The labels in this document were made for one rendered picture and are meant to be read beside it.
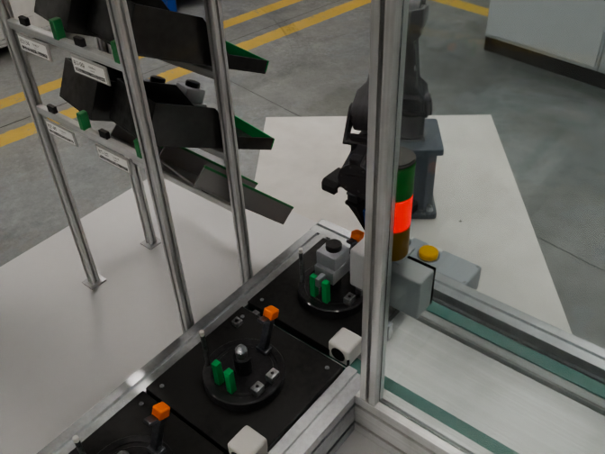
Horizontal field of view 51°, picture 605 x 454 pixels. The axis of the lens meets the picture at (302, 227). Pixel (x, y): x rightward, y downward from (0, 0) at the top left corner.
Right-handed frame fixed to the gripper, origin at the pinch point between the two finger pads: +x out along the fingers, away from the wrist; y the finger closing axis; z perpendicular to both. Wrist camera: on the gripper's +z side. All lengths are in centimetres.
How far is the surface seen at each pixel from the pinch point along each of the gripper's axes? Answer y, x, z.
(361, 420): -18.5, 18.7, -27.4
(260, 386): -6.1, 8.5, -38.2
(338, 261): -2.5, 1.4, -12.8
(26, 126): 289, 108, 67
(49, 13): 46, -39, -28
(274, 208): 20.4, 4.5, -4.8
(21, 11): 391, 81, 134
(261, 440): -12.1, 10.0, -44.8
